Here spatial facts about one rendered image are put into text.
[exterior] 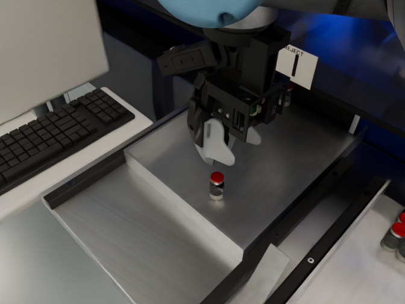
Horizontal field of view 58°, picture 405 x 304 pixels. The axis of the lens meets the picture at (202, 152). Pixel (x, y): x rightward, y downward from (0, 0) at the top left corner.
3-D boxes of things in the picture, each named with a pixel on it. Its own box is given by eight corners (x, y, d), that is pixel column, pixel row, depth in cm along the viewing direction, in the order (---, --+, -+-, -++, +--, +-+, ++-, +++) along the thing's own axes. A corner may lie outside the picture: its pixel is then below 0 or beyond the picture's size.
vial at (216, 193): (216, 187, 59) (216, 169, 56) (226, 195, 58) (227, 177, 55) (206, 195, 58) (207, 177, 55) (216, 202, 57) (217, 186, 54)
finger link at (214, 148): (222, 193, 47) (232, 138, 41) (190, 169, 50) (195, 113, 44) (237, 183, 49) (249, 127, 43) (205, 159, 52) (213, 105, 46)
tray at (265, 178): (252, 81, 80) (254, 67, 77) (362, 140, 67) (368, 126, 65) (126, 163, 63) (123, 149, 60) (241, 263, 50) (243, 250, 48)
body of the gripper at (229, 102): (241, 149, 40) (254, 50, 32) (187, 113, 44) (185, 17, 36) (282, 117, 44) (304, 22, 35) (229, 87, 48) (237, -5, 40)
